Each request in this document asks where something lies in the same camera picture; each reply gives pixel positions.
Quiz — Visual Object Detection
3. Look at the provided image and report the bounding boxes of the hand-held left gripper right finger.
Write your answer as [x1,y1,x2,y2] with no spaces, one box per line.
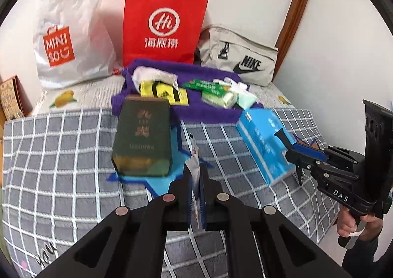
[199,163,353,278]

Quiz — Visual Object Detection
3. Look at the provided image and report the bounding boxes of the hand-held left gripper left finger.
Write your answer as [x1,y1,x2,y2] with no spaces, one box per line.
[34,164,197,278]

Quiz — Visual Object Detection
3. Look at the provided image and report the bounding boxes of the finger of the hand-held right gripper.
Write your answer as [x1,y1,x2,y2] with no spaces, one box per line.
[274,128,328,160]
[285,148,326,187]

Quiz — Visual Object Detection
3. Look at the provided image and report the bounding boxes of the white printed packet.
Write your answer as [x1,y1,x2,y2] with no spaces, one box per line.
[184,133,205,230]

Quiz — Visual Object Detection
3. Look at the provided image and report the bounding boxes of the blue tissue pack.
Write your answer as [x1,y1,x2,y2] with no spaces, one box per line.
[236,108,300,186]

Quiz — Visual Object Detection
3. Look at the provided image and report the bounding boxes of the dark green box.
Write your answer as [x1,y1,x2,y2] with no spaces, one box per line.
[111,95,172,178]

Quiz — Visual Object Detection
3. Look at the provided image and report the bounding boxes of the yellow black packet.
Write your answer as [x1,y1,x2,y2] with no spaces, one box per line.
[140,81,189,107]

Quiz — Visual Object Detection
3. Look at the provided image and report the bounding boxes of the light green tissue packet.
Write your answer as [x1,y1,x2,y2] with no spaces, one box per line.
[202,91,237,110]

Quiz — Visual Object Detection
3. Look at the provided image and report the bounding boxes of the green snack packet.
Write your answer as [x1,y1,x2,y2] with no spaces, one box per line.
[182,79,234,96]

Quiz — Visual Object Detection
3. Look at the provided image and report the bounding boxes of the person's right forearm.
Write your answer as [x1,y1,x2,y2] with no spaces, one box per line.
[339,229,393,278]

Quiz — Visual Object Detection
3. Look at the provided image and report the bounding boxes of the person's right hand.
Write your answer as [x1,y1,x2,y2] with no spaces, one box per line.
[336,207,384,241]

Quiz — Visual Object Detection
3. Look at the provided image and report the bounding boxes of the purple towel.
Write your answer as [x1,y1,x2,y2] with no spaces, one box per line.
[111,58,265,124]

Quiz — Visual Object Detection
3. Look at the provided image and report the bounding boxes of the white cloth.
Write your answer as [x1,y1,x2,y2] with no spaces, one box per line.
[215,78,250,94]

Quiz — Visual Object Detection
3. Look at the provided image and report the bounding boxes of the wooden headboard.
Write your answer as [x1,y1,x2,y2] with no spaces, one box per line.
[274,0,319,84]

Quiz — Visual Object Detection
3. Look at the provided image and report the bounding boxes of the grey checkered blanket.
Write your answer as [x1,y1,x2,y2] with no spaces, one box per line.
[0,107,342,278]

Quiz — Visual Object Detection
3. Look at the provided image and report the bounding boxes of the beige sling bag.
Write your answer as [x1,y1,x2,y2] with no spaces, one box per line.
[194,24,279,87]

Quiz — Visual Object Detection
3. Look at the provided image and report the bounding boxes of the white fruit print bed sheet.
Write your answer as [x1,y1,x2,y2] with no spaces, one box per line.
[31,74,296,117]

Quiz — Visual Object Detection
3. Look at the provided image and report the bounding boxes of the red paper bag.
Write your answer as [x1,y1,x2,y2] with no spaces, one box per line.
[122,0,211,68]

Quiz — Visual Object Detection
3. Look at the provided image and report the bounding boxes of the brown patterned box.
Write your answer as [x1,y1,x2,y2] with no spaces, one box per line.
[0,75,33,121]

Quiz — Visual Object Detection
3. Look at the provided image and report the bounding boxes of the white plastic shopping bag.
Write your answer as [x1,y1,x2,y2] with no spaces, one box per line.
[32,0,119,90]

